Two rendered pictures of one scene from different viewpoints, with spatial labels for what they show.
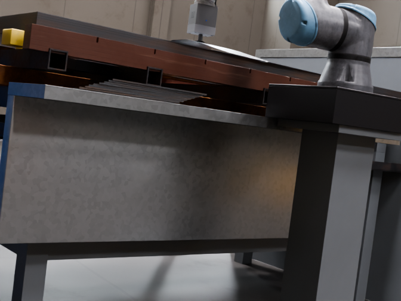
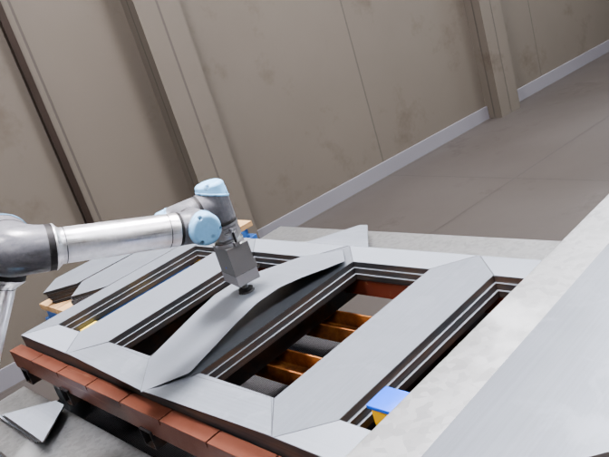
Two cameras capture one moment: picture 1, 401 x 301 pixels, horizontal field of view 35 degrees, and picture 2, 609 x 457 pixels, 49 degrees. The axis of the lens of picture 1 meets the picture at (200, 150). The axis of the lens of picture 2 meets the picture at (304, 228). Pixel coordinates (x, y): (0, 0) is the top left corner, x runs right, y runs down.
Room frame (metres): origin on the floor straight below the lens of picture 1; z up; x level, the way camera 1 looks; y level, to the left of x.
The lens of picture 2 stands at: (2.52, -1.57, 1.58)
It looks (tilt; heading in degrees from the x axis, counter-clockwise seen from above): 18 degrees down; 89
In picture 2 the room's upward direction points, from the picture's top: 18 degrees counter-clockwise
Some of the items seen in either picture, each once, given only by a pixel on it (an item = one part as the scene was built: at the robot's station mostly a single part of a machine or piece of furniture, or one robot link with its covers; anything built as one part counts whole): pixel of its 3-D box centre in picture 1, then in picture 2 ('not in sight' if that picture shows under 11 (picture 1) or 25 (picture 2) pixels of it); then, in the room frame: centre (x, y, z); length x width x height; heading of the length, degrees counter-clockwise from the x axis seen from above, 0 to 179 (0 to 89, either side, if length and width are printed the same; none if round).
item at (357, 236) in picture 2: not in sight; (337, 241); (2.66, 0.61, 0.77); 0.45 x 0.20 x 0.04; 129
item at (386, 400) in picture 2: not in sight; (390, 403); (2.59, -0.55, 0.88); 0.06 x 0.06 x 0.02; 39
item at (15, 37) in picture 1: (15, 38); not in sight; (1.64, 0.50, 0.79); 0.06 x 0.05 x 0.04; 39
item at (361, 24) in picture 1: (350, 31); not in sight; (1.76, -0.36, 0.94); 0.13 x 0.12 x 0.14; 115
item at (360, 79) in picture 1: (346, 74); not in sight; (1.77, -0.37, 0.82); 0.15 x 0.15 x 0.10
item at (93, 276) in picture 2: not in sight; (146, 254); (1.93, 1.02, 0.82); 0.80 x 0.40 x 0.06; 39
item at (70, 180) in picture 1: (213, 180); not in sight; (1.91, -0.05, 0.48); 1.30 x 0.04 x 0.35; 129
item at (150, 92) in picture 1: (132, 91); (37, 415); (1.65, 0.19, 0.70); 0.39 x 0.12 x 0.04; 129
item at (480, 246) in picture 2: not in sight; (372, 253); (2.75, 0.50, 0.74); 1.20 x 0.26 x 0.03; 129
